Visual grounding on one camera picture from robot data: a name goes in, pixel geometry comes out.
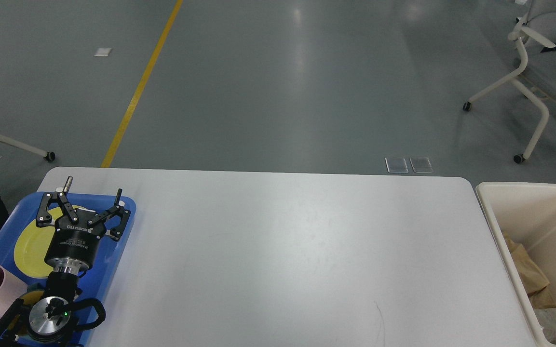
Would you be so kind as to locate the blue plastic tray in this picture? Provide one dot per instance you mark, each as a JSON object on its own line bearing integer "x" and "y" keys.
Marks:
{"x": 96, "y": 282}

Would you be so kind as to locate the beige plastic bin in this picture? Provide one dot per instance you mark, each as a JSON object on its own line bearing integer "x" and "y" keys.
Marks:
{"x": 526, "y": 213}

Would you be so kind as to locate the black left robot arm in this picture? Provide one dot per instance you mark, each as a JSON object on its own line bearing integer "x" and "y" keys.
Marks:
{"x": 54, "y": 319}

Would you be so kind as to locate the white office chair right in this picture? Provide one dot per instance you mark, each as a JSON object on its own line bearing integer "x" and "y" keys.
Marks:
{"x": 534, "y": 38}

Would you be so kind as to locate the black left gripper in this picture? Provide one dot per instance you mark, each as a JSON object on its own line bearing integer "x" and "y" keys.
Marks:
{"x": 72, "y": 244}

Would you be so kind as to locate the yellow plastic plate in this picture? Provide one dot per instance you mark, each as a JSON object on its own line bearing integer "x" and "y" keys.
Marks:
{"x": 30, "y": 250}

